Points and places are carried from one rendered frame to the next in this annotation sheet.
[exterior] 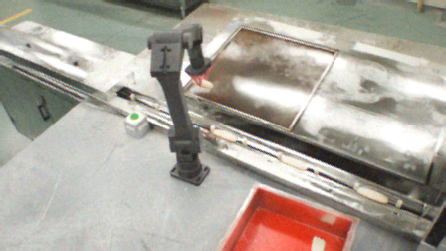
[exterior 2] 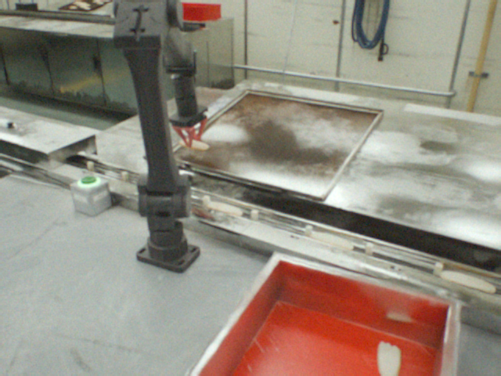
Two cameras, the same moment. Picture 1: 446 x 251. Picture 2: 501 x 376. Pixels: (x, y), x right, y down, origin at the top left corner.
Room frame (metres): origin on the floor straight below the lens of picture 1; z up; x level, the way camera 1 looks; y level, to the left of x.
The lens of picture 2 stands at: (0.03, 0.03, 1.41)
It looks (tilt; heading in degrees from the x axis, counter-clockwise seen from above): 27 degrees down; 355
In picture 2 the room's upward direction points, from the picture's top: straight up
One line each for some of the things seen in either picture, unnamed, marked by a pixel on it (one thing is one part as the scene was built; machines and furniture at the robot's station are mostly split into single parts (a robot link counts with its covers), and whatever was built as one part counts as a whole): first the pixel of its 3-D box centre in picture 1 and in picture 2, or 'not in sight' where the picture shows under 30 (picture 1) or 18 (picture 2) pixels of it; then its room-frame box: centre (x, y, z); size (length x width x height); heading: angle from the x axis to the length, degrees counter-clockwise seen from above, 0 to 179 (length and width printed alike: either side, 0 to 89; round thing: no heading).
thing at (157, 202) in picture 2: (185, 144); (163, 205); (0.90, 0.14, 0.94); 0.09 x 0.05 x 0.10; 175
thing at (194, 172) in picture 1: (188, 164); (167, 240); (0.87, 0.13, 0.86); 0.12 x 0.09 x 0.08; 61
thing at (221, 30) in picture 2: not in sight; (193, 61); (4.89, 0.20, 0.44); 0.70 x 0.55 x 0.87; 55
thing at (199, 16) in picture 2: not in sight; (191, 11); (4.89, 0.20, 0.93); 0.51 x 0.36 x 0.13; 59
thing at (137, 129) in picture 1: (137, 127); (93, 200); (1.11, 0.35, 0.84); 0.08 x 0.08 x 0.11; 55
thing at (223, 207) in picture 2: (225, 134); (224, 207); (1.02, 0.00, 0.86); 0.10 x 0.04 x 0.01; 55
